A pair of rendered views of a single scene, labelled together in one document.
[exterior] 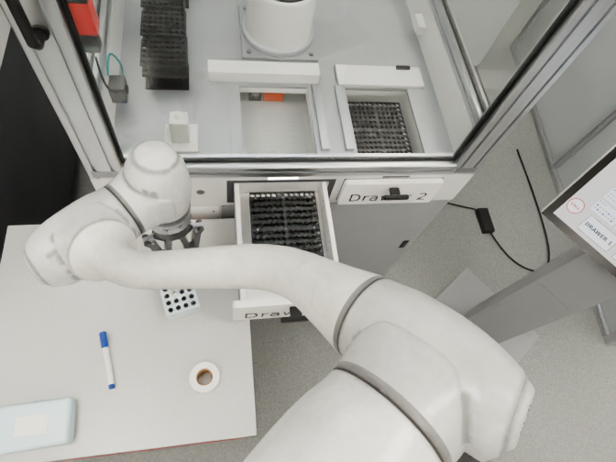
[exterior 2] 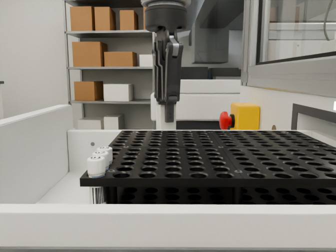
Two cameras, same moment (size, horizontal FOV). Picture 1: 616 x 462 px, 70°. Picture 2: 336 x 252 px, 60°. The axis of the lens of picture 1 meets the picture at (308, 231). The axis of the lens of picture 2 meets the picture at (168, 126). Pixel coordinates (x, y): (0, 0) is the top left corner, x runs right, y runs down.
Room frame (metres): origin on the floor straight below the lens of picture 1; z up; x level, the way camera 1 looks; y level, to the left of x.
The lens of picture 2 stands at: (0.58, -0.22, 0.97)
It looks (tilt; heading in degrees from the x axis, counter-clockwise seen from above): 10 degrees down; 114
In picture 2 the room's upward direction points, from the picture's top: straight up
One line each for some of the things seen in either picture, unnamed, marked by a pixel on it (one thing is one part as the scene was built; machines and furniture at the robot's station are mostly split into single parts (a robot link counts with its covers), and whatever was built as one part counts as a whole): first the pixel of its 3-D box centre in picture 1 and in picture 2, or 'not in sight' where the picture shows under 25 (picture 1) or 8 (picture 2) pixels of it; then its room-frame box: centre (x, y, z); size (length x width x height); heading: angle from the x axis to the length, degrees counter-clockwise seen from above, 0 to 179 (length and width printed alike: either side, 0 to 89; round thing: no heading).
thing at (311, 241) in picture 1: (284, 234); (219, 178); (0.52, 0.05, 0.87); 0.22 x 0.18 x 0.06; 24
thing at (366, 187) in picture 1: (390, 191); not in sight; (0.76, -0.18, 0.87); 0.29 x 0.02 x 0.11; 114
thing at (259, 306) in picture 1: (292, 306); (18, 173); (0.33, -0.03, 0.87); 0.29 x 0.02 x 0.11; 114
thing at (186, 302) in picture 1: (178, 291); not in sight; (0.30, 0.27, 0.78); 0.12 x 0.08 x 0.04; 39
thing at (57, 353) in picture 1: (149, 353); not in sight; (0.19, 0.36, 0.38); 0.62 x 0.58 x 0.76; 114
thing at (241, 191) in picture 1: (284, 231); (228, 182); (0.53, 0.06, 0.86); 0.40 x 0.26 x 0.06; 24
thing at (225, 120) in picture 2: not in sight; (226, 120); (0.45, 0.38, 0.88); 0.04 x 0.03 x 0.04; 114
